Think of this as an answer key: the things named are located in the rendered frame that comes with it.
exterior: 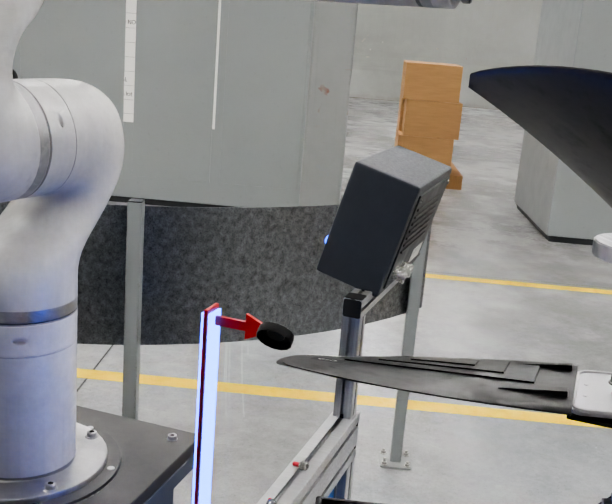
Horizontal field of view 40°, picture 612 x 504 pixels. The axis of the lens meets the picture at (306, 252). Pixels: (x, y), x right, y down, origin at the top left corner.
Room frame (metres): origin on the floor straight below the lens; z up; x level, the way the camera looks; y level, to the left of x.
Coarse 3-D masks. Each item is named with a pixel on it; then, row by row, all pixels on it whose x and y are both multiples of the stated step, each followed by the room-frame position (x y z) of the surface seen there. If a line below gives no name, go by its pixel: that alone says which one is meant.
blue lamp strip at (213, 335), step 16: (208, 320) 0.71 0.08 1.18; (208, 336) 0.71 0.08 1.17; (208, 352) 0.71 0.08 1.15; (208, 368) 0.71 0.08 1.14; (208, 384) 0.71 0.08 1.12; (208, 400) 0.72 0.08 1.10; (208, 416) 0.72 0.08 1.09; (208, 432) 0.72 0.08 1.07; (208, 448) 0.72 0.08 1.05; (208, 464) 0.72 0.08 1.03; (208, 480) 0.73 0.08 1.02; (208, 496) 0.73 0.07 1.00
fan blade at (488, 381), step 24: (288, 360) 0.62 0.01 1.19; (312, 360) 0.64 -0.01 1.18; (360, 360) 0.66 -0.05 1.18; (384, 360) 0.67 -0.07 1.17; (408, 360) 0.67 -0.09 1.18; (432, 360) 0.67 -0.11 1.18; (456, 360) 0.67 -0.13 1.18; (480, 360) 0.68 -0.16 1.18; (504, 360) 0.70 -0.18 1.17; (384, 384) 0.59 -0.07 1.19; (408, 384) 0.60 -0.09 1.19; (432, 384) 0.60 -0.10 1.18; (456, 384) 0.61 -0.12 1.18; (480, 384) 0.61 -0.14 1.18; (504, 384) 0.61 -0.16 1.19; (528, 384) 0.61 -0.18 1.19; (552, 384) 0.62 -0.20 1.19; (528, 408) 0.58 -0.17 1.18; (552, 408) 0.58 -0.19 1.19
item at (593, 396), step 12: (588, 372) 0.66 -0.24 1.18; (600, 372) 0.65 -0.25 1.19; (576, 384) 0.63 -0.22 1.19; (588, 384) 0.63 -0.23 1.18; (600, 384) 0.63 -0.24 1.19; (576, 396) 0.61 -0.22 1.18; (588, 396) 0.61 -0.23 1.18; (600, 396) 0.60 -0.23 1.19; (576, 408) 0.58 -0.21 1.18; (588, 408) 0.58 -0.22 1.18; (600, 408) 0.58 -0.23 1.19
